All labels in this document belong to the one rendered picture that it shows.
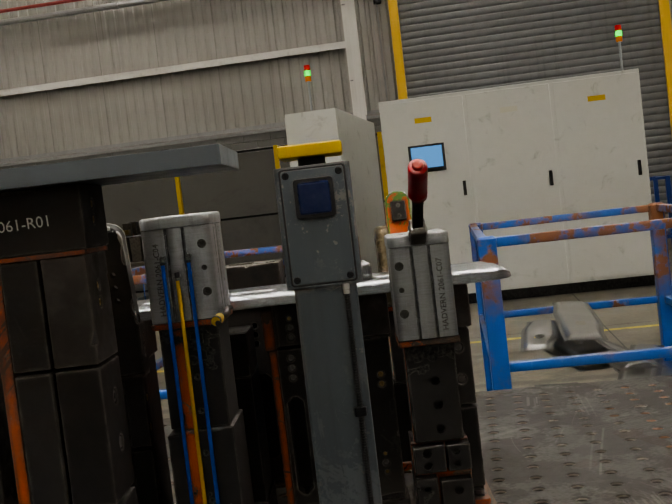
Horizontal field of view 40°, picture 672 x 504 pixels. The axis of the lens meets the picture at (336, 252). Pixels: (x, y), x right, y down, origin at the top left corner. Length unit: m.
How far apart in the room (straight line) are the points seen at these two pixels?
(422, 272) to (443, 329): 0.07
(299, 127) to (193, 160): 8.21
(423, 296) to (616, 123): 8.06
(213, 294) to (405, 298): 0.21
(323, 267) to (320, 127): 8.15
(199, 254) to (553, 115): 8.05
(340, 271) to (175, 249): 0.24
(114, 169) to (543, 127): 8.20
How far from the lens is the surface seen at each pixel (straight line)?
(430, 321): 1.02
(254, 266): 1.36
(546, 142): 8.95
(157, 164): 0.83
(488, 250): 2.83
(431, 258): 1.01
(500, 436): 1.55
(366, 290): 1.13
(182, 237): 1.02
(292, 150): 0.85
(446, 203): 8.90
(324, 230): 0.85
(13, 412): 0.92
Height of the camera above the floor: 1.10
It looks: 3 degrees down
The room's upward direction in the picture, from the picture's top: 7 degrees counter-clockwise
